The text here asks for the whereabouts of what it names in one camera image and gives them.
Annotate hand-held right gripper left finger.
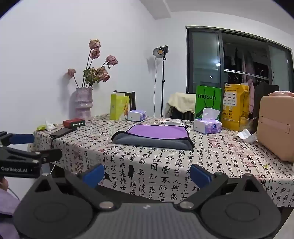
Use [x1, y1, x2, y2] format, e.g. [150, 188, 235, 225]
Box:
[31, 164, 115, 212]

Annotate beige case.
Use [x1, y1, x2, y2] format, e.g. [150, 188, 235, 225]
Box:
[256, 95, 294, 163]

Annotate black framed sliding door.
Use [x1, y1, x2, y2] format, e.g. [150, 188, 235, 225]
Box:
[185, 25, 294, 97]

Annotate black script printed tablecloth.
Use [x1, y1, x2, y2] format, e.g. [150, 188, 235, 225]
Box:
[28, 114, 294, 208]

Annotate yellow-green carton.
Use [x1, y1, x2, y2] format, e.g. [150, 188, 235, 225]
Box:
[110, 93, 130, 121]

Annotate black cabinet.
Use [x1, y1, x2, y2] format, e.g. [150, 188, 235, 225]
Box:
[252, 84, 280, 120]

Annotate large purple tissue pack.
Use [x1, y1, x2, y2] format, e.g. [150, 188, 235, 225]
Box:
[193, 107, 222, 135]

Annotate small purple tissue pack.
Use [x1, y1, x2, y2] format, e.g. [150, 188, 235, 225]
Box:
[127, 110, 147, 122]

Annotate dark wooden chair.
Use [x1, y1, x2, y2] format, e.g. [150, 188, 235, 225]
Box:
[113, 91, 136, 111]

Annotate pink cloth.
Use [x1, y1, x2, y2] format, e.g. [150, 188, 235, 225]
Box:
[268, 90, 294, 97]

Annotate purple towel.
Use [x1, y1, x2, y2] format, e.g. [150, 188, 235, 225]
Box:
[126, 124, 189, 140]

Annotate purple garment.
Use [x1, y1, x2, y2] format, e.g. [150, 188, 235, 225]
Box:
[0, 189, 21, 239]

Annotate red box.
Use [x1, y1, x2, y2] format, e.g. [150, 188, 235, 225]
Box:
[63, 118, 85, 128]

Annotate white flat box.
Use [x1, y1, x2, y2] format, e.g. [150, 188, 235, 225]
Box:
[158, 118, 184, 126]

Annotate white folded paper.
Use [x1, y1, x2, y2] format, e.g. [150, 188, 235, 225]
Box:
[237, 128, 257, 142]

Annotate glass cup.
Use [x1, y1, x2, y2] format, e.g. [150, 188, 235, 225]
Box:
[239, 116, 257, 134]

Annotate cream cloth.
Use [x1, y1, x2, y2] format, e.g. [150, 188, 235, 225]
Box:
[166, 92, 197, 118]

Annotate studio light on stand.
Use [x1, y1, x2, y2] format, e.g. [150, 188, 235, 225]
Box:
[153, 45, 169, 118]

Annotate pink hanging garment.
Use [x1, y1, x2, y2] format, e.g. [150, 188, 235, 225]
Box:
[247, 79, 255, 113]

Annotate grey towel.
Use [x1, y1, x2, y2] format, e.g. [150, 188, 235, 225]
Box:
[111, 131, 195, 151]

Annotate black phone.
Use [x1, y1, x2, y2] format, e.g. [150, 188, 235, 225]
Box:
[50, 127, 78, 138]

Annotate pink ceramic vase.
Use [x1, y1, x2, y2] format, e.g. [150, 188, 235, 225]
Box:
[75, 87, 95, 121]

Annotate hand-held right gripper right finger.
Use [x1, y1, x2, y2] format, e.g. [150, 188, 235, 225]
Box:
[180, 164, 264, 211]

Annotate dried pink roses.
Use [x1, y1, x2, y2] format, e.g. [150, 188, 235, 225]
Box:
[67, 40, 118, 88]

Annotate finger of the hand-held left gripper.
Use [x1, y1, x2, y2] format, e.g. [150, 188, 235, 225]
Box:
[0, 131, 35, 147]
[34, 149, 62, 164]

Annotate green paper bag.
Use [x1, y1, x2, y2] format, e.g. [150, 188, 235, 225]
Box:
[194, 85, 222, 120]

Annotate yellow bag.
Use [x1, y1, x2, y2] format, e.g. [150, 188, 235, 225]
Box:
[221, 83, 250, 129]

